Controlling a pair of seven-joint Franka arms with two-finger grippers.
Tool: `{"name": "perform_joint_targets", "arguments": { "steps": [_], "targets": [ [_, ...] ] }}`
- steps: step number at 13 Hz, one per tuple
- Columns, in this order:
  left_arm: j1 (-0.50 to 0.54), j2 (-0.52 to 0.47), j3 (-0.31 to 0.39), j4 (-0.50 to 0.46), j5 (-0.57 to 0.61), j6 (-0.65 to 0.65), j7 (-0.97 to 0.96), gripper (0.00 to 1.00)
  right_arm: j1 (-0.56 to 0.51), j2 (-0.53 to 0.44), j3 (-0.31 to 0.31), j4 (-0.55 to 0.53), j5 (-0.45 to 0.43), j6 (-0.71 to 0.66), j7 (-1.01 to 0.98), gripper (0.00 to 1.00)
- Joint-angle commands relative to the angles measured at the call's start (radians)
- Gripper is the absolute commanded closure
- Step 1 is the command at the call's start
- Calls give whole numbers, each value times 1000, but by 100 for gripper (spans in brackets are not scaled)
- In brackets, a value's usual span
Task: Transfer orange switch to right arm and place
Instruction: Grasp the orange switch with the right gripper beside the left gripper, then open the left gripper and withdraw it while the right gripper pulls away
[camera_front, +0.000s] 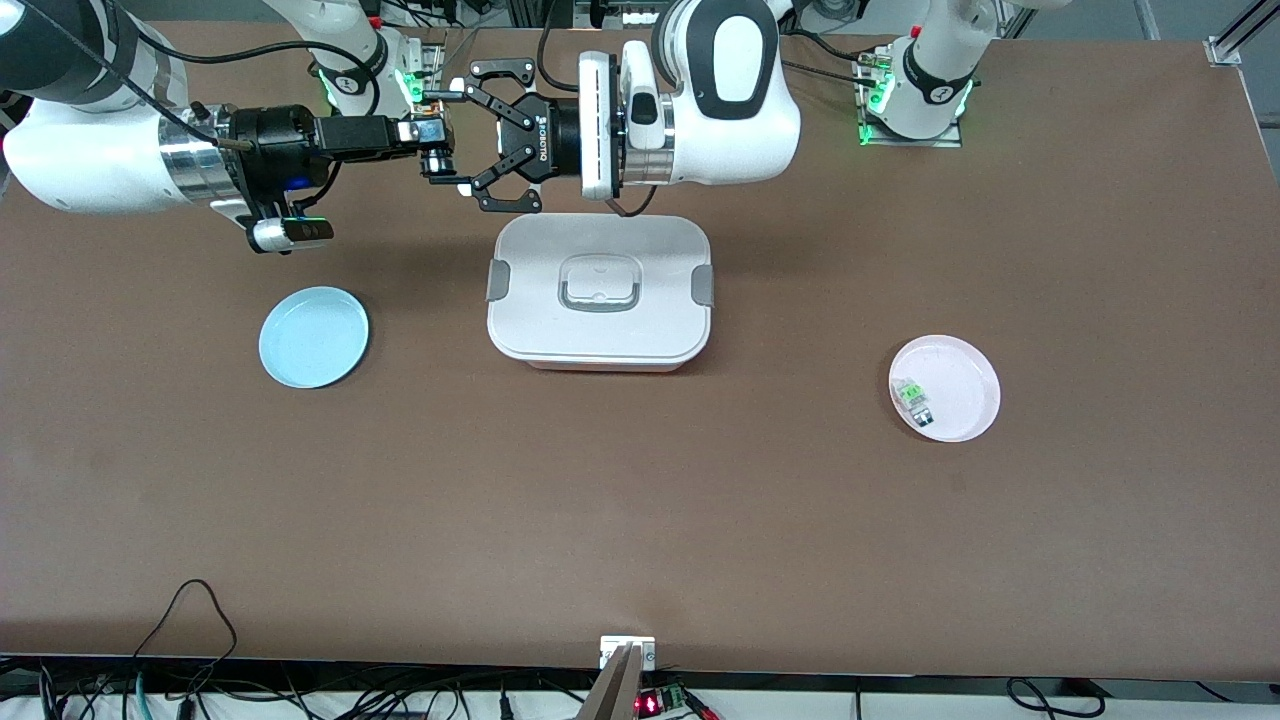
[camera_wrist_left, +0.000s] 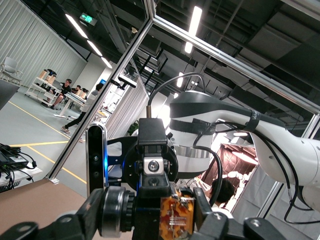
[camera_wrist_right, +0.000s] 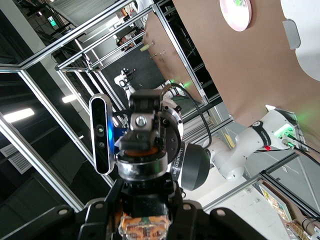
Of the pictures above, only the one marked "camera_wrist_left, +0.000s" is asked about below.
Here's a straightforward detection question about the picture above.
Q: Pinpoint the white shelf rack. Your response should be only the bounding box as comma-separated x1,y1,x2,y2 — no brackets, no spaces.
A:
24,69,63,106

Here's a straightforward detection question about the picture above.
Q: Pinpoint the seated person black shirt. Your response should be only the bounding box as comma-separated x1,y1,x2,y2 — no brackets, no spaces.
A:
50,78,74,110

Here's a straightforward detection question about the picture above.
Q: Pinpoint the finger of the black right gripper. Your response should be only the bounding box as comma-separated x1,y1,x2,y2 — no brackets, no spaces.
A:
132,173,176,240

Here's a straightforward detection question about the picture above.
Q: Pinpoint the white desk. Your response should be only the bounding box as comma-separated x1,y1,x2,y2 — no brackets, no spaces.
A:
53,92,89,119

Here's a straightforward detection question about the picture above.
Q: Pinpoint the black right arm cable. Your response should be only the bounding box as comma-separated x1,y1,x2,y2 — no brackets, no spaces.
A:
146,71,320,225

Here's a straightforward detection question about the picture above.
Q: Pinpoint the black camera on frame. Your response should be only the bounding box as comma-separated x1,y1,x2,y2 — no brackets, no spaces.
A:
109,74,138,91

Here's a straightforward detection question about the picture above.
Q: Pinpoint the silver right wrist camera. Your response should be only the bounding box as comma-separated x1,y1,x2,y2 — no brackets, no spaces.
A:
85,121,109,198

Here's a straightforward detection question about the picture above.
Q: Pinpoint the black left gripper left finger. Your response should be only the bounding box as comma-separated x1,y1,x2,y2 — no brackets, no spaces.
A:
0,188,106,240

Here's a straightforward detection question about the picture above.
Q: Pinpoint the green potted plant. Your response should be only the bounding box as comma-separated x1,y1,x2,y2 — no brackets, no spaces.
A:
127,120,140,137

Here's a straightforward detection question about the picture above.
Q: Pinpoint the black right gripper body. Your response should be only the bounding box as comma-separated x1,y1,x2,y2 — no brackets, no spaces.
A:
122,118,179,182

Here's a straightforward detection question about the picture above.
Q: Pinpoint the aluminium frame beam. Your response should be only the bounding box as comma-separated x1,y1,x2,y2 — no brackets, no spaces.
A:
143,0,320,115

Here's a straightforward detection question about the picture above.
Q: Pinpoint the green exit sign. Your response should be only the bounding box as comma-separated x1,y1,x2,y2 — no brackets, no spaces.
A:
79,12,99,27

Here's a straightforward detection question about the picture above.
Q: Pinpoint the white office chair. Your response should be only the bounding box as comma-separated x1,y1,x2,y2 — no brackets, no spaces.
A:
0,56,24,86

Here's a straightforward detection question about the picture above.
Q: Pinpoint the dark grey panel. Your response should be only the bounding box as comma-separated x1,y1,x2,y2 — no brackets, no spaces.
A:
0,79,21,111

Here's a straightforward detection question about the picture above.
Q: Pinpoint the walking person grey shirt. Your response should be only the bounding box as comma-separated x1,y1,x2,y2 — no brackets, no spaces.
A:
61,83,105,135

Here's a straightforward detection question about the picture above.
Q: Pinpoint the person with black hair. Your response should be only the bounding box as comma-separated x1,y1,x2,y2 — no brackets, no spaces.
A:
208,177,242,219

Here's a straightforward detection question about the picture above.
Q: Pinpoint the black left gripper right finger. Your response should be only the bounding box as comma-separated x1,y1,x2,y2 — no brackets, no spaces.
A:
193,187,288,240

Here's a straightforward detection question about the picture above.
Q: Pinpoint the black cable bundle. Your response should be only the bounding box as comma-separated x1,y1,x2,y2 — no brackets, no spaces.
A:
0,143,38,193

